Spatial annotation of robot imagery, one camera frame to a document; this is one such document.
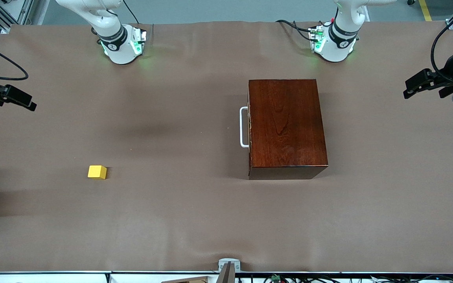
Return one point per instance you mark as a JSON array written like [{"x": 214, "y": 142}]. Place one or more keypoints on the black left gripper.
[{"x": 450, "y": 67}]

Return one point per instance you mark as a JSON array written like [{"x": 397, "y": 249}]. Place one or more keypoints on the yellow cube block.
[{"x": 97, "y": 172}]

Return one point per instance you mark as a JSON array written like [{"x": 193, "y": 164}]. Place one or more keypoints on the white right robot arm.
[{"x": 120, "y": 47}]

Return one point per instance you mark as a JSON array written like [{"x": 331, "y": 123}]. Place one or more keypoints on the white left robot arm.
[{"x": 338, "y": 47}]

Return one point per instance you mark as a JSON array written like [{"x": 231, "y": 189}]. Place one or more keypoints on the dark brown wooden cabinet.
[{"x": 285, "y": 125}]

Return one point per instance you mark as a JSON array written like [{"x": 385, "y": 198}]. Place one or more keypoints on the brown table cover sheet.
[{"x": 171, "y": 216}]

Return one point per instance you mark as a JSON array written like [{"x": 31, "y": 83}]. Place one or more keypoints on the tan cardboard piece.
[{"x": 191, "y": 280}]

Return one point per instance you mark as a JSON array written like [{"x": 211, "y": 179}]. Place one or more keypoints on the aluminium frame structure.
[{"x": 22, "y": 11}]

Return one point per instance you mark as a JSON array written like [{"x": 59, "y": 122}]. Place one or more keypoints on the grey metal bracket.
[{"x": 222, "y": 261}]

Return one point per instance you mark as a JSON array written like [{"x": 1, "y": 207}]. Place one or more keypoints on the grey camera post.
[{"x": 226, "y": 275}]

